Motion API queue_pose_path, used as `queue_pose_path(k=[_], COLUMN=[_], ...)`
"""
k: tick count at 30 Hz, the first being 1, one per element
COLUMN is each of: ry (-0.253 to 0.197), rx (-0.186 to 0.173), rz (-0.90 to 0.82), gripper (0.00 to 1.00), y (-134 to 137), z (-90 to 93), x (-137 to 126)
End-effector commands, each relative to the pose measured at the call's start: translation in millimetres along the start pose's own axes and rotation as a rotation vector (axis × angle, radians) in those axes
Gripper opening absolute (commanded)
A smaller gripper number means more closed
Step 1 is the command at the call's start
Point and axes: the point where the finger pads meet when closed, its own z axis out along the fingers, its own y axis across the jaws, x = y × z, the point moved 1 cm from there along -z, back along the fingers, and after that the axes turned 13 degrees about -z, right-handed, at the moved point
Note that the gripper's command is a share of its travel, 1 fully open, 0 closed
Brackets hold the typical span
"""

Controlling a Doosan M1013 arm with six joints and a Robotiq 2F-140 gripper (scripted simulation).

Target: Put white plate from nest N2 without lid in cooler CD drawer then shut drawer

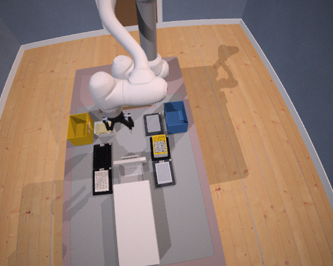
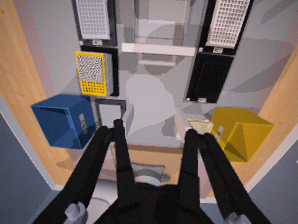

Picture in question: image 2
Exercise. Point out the grey flat work mat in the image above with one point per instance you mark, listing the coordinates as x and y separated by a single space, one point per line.
156 90

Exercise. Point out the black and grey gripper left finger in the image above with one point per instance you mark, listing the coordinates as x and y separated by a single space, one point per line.
70 205

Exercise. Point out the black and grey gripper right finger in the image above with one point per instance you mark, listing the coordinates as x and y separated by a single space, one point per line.
234 203

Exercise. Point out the blue open-top bin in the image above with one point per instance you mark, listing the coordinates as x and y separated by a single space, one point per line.
67 121

